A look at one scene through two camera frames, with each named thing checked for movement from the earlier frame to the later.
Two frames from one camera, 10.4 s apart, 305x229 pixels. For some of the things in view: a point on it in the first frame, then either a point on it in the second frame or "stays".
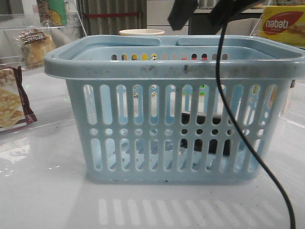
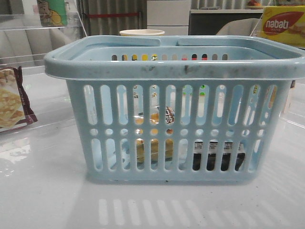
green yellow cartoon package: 52,13 stays
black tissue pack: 212,143 -> 212,145
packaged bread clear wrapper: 36,46 -> 169,116
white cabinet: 157,13 stays
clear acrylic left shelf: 29,97 stays
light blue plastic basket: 150,111 stays
